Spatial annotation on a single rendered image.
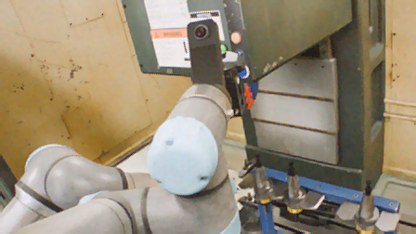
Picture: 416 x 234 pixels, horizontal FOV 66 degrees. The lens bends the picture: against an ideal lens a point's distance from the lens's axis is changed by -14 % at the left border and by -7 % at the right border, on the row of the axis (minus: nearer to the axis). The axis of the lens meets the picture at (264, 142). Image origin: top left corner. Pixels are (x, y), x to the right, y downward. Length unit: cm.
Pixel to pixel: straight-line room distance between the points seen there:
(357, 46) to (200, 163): 112
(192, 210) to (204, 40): 24
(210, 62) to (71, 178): 37
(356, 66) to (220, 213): 110
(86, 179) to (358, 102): 112
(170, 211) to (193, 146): 12
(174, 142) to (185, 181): 5
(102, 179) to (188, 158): 39
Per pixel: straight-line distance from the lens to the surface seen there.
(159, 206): 44
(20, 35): 189
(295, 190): 97
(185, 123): 37
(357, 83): 146
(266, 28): 84
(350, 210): 94
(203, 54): 51
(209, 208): 42
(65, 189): 73
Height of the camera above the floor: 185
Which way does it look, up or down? 30 degrees down
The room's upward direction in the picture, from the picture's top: 9 degrees counter-clockwise
